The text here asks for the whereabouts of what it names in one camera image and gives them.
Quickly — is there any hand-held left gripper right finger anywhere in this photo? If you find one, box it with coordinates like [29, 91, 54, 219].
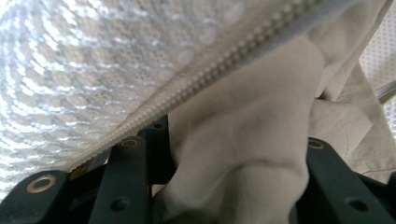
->
[295, 137, 396, 224]

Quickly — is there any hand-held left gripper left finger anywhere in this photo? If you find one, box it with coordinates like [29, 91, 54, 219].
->
[88, 115, 178, 224]

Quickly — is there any off-white cloth garment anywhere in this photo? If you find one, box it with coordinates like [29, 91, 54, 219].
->
[152, 0, 396, 224]

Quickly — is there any white mesh laundry bag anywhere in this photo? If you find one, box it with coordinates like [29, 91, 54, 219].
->
[0, 0, 396, 202]

